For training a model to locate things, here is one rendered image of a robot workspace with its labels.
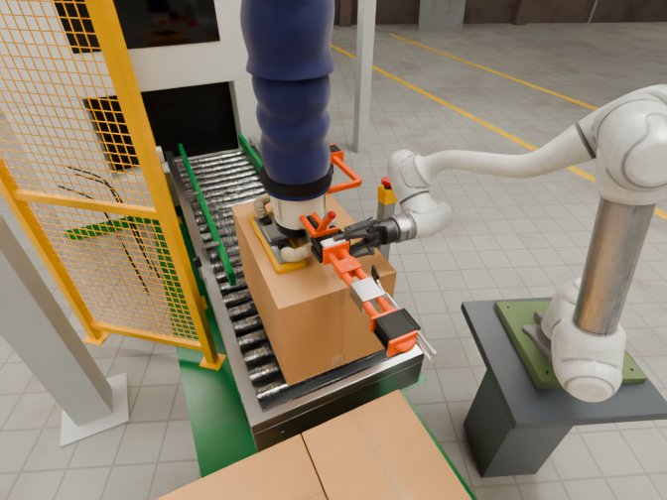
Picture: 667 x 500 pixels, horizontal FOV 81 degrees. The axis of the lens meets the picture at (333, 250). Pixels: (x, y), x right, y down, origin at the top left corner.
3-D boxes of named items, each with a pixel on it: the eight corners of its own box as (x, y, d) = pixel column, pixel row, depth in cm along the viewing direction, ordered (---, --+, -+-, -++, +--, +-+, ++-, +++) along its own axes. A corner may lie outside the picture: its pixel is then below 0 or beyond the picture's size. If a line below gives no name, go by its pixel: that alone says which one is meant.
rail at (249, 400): (170, 175, 306) (164, 152, 294) (178, 173, 308) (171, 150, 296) (254, 446, 144) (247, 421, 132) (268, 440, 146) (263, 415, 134)
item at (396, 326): (369, 330, 94) (370, 316, 90) (395, 320, 96) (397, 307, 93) (387, 357, 88) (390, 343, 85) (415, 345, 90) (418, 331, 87)
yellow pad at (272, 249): (247, 220, 147) (245, 208, 144) (273, 213, 151) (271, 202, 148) (278, 276, 124) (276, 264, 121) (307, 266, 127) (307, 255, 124)
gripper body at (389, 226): (400, 225, 115) (372, 233, 112) (397, 247, 121) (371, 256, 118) (386, 212, 121) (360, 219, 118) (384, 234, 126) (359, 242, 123)
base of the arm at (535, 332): (556, 313, 147) (562, 303, 144) (600, 361, 130) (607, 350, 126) (513, 319, 143) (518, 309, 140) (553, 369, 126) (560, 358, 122)
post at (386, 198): (365, 329, 239) (377, 185, 176) (374, 325, 241) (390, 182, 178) (370, 337, 234) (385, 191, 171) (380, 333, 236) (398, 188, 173)
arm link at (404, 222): (414, 245, 122) (397, 250, 120) (398, 229, 129) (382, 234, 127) (418, 221, 117) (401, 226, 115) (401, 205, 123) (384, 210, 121)
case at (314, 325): (244, 279, 180) (230, 205, 155) (325, 257, 193) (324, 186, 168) (287, 386, 138) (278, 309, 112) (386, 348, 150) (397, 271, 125)
